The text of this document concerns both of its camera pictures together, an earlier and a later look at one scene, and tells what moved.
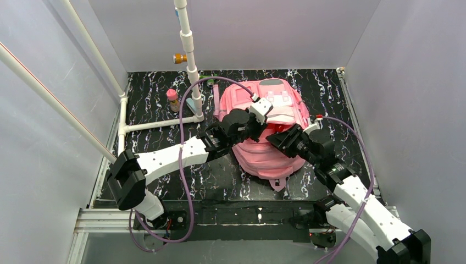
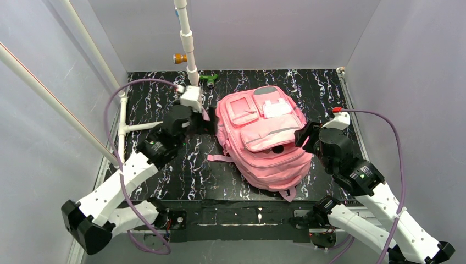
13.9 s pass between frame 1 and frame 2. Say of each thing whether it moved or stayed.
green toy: stayed
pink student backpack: moved
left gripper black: moved
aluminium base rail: stayed
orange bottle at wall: stayed
